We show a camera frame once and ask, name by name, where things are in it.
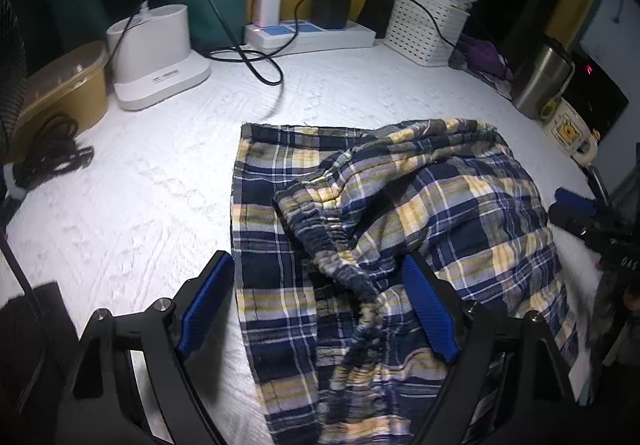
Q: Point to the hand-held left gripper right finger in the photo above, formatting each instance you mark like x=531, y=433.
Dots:
x=430, y=310

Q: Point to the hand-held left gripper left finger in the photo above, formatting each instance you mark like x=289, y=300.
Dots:
x=205, y=310

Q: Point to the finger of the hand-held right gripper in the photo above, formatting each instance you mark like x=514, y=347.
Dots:
x=575, y=201
x=570, y=221

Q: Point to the blue plaid shirt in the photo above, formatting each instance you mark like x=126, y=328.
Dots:
x=450, y=205

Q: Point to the cream cartoon mug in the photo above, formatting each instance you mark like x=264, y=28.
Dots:
x=567, y=132

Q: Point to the black monitor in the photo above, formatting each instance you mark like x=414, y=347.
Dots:
x=600, y=90

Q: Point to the steel tumbler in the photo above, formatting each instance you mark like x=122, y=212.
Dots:
x=540, y=80

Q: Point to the white textured tablecloth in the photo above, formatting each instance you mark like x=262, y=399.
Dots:
x=150, y=175

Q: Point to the purple cloth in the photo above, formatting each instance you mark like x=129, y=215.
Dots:
x=485, y=57

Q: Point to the black cloth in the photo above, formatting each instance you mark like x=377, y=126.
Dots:
x=30, y=350

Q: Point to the white plastic basket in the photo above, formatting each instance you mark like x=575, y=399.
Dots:
x=420, y=30

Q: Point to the white desk lamp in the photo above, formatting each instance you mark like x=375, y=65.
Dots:
x=155, y=55

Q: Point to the tan lidded container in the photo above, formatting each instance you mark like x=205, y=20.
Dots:
x=65, y=90

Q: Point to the white power strip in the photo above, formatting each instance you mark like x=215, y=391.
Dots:
x=310, y=37

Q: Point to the black mesh fan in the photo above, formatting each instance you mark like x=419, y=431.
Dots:
x=12, y=75

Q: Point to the white charger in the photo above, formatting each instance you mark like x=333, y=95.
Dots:
x=266, y=5

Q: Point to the black charger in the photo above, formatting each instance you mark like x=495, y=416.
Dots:
x=331, y=5

